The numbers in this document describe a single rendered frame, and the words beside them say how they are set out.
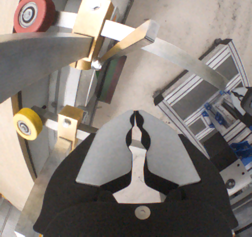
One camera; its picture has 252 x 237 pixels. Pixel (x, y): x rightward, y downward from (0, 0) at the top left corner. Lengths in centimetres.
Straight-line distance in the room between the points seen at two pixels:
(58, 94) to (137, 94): 78
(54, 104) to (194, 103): 99
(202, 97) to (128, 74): 64
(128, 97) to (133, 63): 32
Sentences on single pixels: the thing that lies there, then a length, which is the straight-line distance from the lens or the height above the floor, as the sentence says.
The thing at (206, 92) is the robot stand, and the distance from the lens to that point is 113.
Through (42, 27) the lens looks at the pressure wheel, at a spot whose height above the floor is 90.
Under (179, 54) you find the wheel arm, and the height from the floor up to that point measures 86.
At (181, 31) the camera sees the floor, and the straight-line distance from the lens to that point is 118.
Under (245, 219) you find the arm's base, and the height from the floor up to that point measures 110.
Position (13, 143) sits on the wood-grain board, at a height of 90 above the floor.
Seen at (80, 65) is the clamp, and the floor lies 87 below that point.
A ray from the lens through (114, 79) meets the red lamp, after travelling 41.
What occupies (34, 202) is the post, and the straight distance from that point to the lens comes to 28.
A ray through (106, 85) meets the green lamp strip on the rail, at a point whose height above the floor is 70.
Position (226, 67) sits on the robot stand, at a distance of 119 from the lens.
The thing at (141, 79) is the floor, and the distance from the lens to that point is 115.
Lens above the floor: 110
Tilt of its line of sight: 60 degrees down
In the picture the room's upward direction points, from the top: 176 degrees counter-clockwise
